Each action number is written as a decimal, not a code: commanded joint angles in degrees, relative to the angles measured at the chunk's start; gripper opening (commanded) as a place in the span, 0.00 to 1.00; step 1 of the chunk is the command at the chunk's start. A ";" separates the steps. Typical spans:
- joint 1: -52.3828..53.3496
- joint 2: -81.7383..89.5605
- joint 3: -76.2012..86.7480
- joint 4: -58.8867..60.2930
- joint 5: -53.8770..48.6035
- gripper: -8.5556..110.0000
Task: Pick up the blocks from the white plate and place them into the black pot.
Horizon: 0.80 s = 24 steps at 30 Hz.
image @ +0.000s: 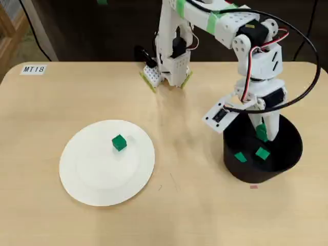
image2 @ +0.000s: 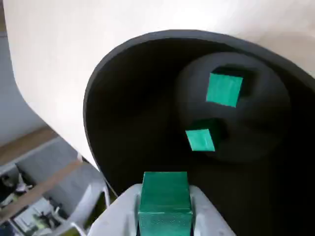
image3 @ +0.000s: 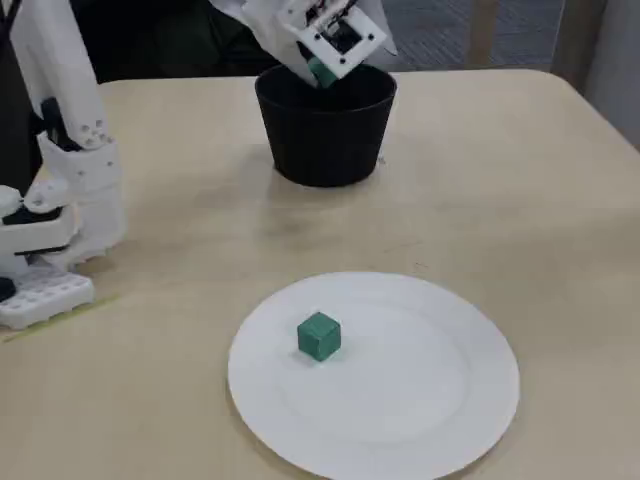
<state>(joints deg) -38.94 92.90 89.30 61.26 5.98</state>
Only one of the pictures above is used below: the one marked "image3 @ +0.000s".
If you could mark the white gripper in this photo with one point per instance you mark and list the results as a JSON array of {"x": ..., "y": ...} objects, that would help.
[{"x": 301, "y": 61}]

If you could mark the green cube block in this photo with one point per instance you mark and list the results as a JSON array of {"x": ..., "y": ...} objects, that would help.
[
  {"x": 324, "y": 75},
  {"x": 319, "y": 340}
]

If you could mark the black pot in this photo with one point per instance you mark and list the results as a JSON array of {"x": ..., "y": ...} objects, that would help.
[{"x": 325, "y": 140}]

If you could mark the white paper plate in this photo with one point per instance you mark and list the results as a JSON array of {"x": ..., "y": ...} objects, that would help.
[{"x": 400, "y": 400}]

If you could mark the yellow-green base sheet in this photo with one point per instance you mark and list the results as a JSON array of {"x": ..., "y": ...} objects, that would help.
[{"x": 105, "y": 301}]

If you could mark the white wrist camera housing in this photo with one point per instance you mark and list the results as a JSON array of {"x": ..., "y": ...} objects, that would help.
[{"x": 340, "y": 40}]

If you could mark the light wooden post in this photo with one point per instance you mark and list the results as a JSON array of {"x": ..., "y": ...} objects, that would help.
[{"x": 482, "y": 30}]

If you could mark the white perforated base plate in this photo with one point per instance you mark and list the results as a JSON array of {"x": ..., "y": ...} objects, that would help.
[{"x": 45, "y": 295}]

